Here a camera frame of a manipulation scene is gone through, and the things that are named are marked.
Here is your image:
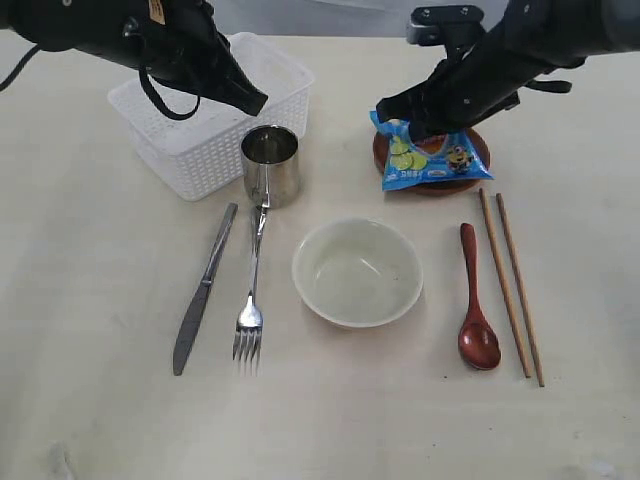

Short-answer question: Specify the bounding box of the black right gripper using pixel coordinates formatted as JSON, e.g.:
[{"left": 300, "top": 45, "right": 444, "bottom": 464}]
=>
[{"left": 376, "top": 29, "right": 572, "bottom": 141}]

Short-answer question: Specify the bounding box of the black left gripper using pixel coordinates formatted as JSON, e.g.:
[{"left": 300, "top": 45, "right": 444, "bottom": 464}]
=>
[{"left": 123, "top": 1, "right": 268, "bottom": 116}]

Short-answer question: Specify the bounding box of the dark plate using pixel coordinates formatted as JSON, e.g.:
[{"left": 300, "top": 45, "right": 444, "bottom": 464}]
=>
[{"left": 372, "top": 128, "right": 491, "bottom": 197}]

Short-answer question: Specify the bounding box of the blue Lays chip bag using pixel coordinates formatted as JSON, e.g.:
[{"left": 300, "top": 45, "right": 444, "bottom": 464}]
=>
[{"left": 369, "top": 110, "right": 493, "bottom": 192}]

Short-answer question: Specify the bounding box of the stainless steel cup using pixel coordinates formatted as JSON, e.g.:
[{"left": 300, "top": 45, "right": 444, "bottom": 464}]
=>
[{"left": 240, "top": 125, "right": 301, "bottom": 209}]

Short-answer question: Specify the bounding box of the speckled ceramic floral bowl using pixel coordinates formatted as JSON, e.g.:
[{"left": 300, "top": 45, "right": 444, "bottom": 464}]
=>
[{"left": 291, "top": 217, "right": 424, "bottom": 329}]

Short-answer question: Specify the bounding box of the brown wooden chopstick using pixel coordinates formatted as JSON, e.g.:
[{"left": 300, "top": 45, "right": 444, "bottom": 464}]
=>
[{"left": 496, "top": 193, "right": 546, "bottom": 388}]

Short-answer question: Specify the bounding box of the dark wooden spoon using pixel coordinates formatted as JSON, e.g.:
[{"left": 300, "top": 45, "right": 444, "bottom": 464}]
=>
[{"left": 458, "top": 223, "right": 501, "bottom": 371}]

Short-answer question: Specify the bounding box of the silver knife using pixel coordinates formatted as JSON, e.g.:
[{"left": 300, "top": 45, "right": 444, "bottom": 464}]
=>
[{"left": 172, "top": 203, "right": 238, "bottom": 376}]

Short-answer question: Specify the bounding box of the stainless steel fork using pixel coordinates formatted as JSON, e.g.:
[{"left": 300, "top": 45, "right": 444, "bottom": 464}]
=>
[{"left": 232, "top": 206, "right": 268, "bottom": 370}]

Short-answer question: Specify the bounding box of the light wooden chopstick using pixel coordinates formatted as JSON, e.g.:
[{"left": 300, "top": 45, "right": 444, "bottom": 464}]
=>
[{"left": 479, "top": 188, "right": 532, "bottom": 378}]

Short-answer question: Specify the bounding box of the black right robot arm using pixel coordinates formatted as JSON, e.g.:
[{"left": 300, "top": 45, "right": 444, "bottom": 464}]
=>
[{"left": 376, "top": 1, "right": 639, "bottom": 140}]

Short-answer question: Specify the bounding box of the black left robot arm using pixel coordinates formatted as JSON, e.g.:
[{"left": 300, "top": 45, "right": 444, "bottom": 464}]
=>
[{"left": 1, "top": 0, "right": 268, "bottom": 121}]

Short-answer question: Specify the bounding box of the white plastic woven basket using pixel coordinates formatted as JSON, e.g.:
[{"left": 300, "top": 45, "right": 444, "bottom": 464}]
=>
[{"left": 108, "top": 32, "right": 314, "bottom": 201}]

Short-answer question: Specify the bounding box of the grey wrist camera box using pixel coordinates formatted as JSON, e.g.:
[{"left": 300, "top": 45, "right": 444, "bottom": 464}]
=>
[{"left": 406, "top": 5, "right": 485, "bottom": 53}]

